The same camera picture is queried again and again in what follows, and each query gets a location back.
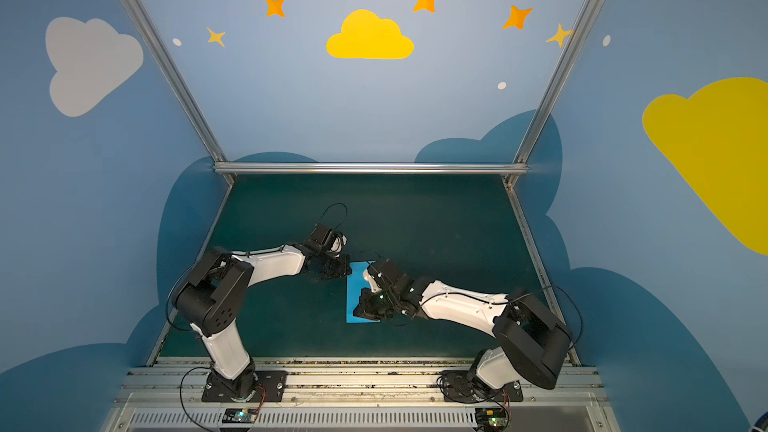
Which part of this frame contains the blue square paper sheet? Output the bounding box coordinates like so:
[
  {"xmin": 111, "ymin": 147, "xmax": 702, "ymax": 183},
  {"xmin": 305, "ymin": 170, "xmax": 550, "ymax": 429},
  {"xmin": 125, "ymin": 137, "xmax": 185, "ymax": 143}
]
[{"xmin": 346, "ymin": 261, "xmax": 377, "ymax": 324}]

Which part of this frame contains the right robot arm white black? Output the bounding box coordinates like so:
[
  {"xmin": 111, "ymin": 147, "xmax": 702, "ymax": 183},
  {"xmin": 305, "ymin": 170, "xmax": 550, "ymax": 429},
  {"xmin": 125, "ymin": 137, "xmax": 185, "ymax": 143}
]
[{"xmin": 352, "ymin": 260, "xmax": 574, "ymax": 391}]

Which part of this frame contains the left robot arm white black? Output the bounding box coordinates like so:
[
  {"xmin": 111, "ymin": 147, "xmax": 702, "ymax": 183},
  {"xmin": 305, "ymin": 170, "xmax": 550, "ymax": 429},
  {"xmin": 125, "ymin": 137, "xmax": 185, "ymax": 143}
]
[{"xmin": 170, "ymin": 223, "xmax": 352, "ymax": 402}]

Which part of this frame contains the back horizontal aluminium bar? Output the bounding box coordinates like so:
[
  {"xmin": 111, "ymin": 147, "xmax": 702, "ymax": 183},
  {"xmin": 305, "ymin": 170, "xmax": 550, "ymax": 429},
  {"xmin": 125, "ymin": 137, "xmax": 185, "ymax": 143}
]
[{"xmin": 214, "ymin": 162, "xmax": 528, "ymax": 175}]

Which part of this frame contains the right green circuit board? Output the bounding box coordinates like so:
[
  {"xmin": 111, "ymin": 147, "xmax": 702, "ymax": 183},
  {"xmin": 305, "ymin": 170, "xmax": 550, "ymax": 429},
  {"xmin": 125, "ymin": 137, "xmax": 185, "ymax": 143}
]
[{"xmin": 475, "ymin": 408, "xmax": 508, "ymax": 431}]

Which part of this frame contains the green circuit board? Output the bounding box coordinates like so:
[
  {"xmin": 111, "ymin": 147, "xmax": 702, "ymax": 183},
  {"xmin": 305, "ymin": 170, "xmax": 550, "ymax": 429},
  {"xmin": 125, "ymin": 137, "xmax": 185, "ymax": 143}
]
[
  {"xmin": 475, "ymin": 408, "xmax": 508, "ymax": 431},
  {"xmin": 222, "ymin": 408, "xmax": 260, "ymax": 424}
]

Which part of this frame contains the left green circuit board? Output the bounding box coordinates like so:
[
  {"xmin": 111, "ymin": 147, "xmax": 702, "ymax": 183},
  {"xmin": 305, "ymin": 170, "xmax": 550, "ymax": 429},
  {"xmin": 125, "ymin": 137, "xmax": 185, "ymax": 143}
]
[{"xmin": 222, "ymin": 408, "xmax": 260, "ymax": 424}]

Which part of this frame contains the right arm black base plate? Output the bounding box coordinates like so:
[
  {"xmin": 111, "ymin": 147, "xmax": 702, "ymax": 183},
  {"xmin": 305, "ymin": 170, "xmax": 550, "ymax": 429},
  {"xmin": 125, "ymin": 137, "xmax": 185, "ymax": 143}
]
[{"xmin": 436, "ymin": 370, "xmax": 523, "ymax": 404}]

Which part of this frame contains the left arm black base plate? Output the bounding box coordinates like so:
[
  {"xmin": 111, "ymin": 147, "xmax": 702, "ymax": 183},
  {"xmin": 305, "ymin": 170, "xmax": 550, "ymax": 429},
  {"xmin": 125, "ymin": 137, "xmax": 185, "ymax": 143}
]
[{"xmin": 201, "ymin": 370, "xmax": 287, "ymax": 403}]

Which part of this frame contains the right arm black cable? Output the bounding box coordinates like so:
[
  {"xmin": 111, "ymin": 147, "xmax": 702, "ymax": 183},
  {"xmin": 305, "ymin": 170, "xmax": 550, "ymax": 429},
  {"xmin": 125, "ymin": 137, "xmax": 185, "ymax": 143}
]
[{"xmin": 359, "ymin": 250, "xmax": 584, "ymax": 427}]

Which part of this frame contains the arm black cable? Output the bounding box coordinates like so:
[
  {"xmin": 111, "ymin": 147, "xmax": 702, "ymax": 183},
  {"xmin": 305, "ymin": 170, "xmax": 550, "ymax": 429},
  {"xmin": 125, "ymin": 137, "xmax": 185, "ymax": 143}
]
[
  {"xmin": 359, "ymin": 250, "xmax": 584, "ymax": 427},
  {"xmin": 164, "ymin": 202, "xmax": 350, "ymax": 432}
]

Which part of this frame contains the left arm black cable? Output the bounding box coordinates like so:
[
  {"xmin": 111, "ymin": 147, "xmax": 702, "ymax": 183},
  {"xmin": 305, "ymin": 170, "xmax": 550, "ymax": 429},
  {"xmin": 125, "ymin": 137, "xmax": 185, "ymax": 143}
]
[{"xmin": 164, "ymin": 202, "xmax": 350, "ymax": 432}]

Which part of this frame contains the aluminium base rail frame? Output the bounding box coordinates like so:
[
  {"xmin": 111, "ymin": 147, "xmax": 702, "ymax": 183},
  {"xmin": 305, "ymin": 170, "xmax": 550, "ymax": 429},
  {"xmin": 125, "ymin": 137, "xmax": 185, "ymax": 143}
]
[{"xmin": 101, "ymin": 357, "xmax": 620, "ymax": 431}]

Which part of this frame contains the left slanted aluminium post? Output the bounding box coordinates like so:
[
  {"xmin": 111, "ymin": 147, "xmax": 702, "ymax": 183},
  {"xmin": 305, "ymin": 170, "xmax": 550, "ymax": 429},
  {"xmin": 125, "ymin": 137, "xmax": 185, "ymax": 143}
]
[{"xmin": 120, "ymin": 0, "xmax": 228, "ymax": 164}]

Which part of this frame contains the slanted aluminium post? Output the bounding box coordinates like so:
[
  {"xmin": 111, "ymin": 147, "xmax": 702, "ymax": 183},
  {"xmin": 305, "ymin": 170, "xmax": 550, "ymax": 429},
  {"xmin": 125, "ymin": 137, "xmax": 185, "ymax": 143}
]
[
  {"xmin": 504, "ymin": 0, "xmax": 606, "ymax": 192},
  {"xmin": 120, "ymin": 0, "xmax": 228, "ymax": 164}
]

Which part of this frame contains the right slanted aluminium post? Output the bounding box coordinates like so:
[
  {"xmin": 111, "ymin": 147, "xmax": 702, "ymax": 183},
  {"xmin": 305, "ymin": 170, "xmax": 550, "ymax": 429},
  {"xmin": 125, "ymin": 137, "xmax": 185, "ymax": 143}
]
[{"xmin": 504, "ymin": 0, "xmax": 606, "ymax": 192}]

